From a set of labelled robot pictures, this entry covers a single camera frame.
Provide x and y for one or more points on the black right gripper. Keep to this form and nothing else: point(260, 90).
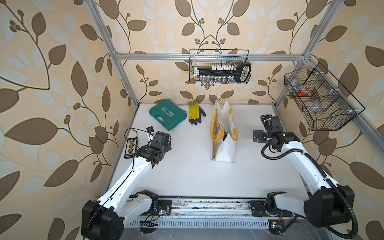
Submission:
point(259, 136)

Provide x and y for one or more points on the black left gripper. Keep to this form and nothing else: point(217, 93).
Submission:
point(167, 146)

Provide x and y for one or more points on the white pouch with yellow handles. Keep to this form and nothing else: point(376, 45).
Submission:
point(224, 134)

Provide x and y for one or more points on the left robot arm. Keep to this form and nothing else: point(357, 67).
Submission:
point(107, 217)

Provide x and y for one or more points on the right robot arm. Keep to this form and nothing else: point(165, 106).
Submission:
point(329, 203)

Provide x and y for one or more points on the black drill bit holder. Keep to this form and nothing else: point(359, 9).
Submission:
point(131, 148)

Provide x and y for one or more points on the green plastic tool case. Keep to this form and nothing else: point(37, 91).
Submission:
point(168, 114)

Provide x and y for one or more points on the red item in basket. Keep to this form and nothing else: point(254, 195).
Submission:
point(303, 92)

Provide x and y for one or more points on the yellow grey work glove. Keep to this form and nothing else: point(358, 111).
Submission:
point(195, 113)

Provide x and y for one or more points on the black socket set holder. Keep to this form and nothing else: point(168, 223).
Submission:
point(239, 73)

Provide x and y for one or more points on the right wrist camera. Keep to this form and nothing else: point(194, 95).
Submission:
point(272, 124)

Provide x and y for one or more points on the right wire basket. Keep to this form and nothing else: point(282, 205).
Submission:
point(330, 105)

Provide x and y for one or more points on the wire basket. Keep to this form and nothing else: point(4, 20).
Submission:
point(330, 105)
point(209, 57)

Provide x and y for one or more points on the aluminium frame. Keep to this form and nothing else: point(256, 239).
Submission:
point(151, 42)

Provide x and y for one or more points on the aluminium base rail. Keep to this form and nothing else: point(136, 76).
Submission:
point(186, 213)

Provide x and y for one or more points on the centre wire basket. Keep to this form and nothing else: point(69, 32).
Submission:
point(209, 57)

